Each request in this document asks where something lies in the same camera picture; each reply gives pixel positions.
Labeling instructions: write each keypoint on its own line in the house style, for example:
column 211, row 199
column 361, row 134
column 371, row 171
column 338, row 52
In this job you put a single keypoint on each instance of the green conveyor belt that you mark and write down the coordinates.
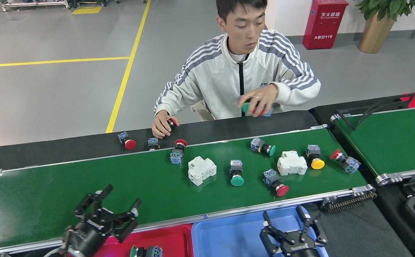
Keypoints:
column 86, row 171
column 393, row 142

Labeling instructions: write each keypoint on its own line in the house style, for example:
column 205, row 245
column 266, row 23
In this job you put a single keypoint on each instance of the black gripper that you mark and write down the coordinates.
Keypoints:
column 93, row 232
column 298, row 251

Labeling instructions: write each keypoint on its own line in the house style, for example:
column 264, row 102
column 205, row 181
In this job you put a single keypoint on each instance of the yellow push button switch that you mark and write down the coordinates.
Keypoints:
column 317, row 163

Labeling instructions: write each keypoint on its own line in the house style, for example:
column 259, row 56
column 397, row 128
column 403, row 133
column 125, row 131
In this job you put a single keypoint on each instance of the person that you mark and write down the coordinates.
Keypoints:
column 221, row 78

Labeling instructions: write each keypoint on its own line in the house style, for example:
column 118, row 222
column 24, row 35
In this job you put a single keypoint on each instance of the metal frame cart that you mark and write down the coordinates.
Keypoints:
column 32, row 3

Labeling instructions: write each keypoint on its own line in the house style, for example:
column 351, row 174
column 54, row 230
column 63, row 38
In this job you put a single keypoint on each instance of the red fire extinguisher cabinet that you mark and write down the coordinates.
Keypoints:
column 323, row 25

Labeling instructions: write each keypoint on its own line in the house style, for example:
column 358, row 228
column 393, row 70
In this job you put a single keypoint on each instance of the person's right hand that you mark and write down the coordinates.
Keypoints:
column 163, row 123

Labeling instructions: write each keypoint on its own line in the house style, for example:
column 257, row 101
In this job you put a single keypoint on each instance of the large red mushroom button switch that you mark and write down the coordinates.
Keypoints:
column 130, row 144

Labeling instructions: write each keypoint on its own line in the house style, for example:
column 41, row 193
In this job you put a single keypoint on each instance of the white circuit breaker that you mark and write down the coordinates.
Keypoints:
column 292, row 164
column 201, row 171

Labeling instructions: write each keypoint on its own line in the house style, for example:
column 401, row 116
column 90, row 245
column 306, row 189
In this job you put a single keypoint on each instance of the person's left hand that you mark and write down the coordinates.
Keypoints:
column 263, row 98

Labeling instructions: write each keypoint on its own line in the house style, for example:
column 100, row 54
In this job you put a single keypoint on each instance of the grey office chair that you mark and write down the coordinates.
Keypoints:
column 204, row 113

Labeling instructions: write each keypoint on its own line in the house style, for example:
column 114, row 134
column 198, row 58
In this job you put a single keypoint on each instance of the blue plastic tray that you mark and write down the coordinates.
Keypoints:
column 229, row 239

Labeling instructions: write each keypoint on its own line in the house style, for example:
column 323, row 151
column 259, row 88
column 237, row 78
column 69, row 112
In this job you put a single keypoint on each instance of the red plastic tray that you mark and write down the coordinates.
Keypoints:
column 171, row 242

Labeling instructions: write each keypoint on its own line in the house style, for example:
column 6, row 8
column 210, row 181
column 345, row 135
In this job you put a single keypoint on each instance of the potted plant in gold pot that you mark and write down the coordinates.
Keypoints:
column 373, row 35

